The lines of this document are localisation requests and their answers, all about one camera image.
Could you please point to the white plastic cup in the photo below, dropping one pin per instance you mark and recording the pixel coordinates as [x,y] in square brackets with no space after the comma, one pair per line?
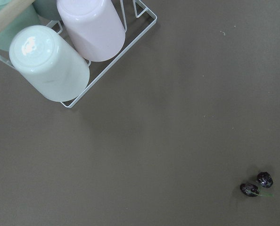
[49,63]

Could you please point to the pink plastic cup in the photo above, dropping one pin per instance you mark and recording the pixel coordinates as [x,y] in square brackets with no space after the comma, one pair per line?
[94,28]

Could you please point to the grey plastic cup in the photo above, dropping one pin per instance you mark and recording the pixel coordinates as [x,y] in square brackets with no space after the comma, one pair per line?
[47,9]

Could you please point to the mint green plastic cup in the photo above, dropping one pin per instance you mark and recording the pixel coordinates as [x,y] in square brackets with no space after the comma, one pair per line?
[27,18]

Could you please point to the white wire cup rack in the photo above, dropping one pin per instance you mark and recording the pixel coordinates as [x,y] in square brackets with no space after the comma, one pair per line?
[137,4]

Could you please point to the wooden rack handle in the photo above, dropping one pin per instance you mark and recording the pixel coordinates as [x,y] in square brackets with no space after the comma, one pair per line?
[11,11]

